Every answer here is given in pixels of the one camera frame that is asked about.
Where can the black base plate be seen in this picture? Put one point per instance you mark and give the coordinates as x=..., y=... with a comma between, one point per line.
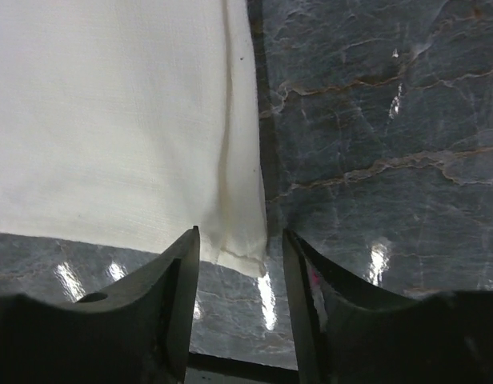
x=213, y=369

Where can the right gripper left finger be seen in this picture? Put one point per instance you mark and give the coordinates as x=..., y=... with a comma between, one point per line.
x=136, y=330

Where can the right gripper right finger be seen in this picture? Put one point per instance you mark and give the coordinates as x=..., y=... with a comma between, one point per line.
x=347, y=330

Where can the white cloth napkin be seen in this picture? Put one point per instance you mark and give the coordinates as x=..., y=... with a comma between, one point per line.
x=125, y=123

